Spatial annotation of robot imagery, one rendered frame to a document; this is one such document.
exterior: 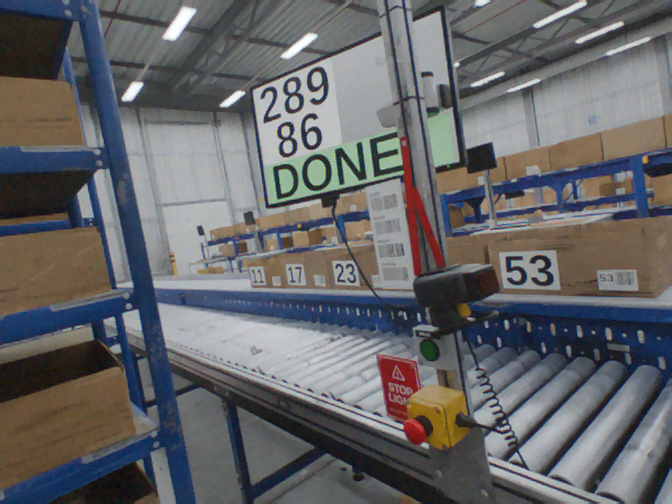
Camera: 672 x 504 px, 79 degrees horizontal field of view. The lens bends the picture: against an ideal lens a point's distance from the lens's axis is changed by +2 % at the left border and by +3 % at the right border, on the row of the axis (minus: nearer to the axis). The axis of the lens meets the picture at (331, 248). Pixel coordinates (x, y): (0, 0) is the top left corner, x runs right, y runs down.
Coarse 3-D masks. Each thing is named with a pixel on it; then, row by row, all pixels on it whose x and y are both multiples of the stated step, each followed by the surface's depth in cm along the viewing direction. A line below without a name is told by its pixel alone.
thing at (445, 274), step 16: (432, 272) 62; (448, 272) 60; (464, 272) 58; (480, 272) 57; (416, 288) 64; (432, 288) 61; (448, 288) 59; (464, 288) 58; (480, 288) 56; (496, 288) 59; (432, 304) 62; (448, 304) 61; (464, 304) 61; (448, 320) 62; (464, 320) 62; (432, 336) 64
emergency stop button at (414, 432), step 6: (408, 420) 65; (414, 420) 64; (408, 426) 64; (414, 426) 63; (420, 426) 63; (408, 432) 64; (414, 432) 63; (420, 432) 63; (408, 438) 65; (414, 438) 63; (420, 438) 63; (414, 444) 64; (420, 444) 64
